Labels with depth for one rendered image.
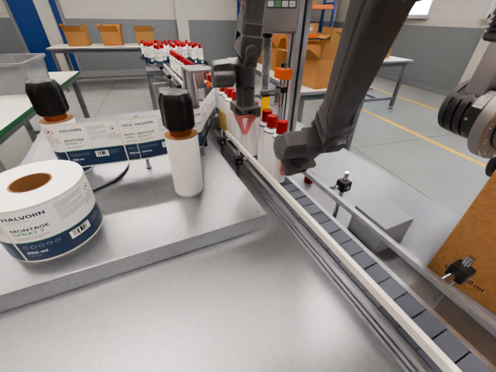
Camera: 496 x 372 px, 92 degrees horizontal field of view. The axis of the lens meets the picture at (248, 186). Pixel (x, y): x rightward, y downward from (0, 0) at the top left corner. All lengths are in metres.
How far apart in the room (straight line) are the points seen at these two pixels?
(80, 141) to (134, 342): 0.60
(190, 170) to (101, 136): 0.32
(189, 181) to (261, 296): 0.36
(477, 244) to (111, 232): 0.80
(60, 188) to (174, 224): 0.26
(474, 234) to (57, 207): 0.84
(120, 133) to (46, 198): 0.34
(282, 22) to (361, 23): 0.57
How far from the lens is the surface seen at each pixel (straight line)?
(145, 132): 0.88
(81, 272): 0.66
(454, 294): 0.55
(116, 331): 0.60
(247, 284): 0.59
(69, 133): 0.91
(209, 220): 0.66
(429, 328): 0.59
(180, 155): 0.67
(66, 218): 0.66
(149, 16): 8.33
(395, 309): 0.54
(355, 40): 0.35
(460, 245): 0.67
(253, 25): 0.71
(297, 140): 0.56
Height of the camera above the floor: 1.33
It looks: 35 degrees down
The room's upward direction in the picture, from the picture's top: 1 degrees clockwise
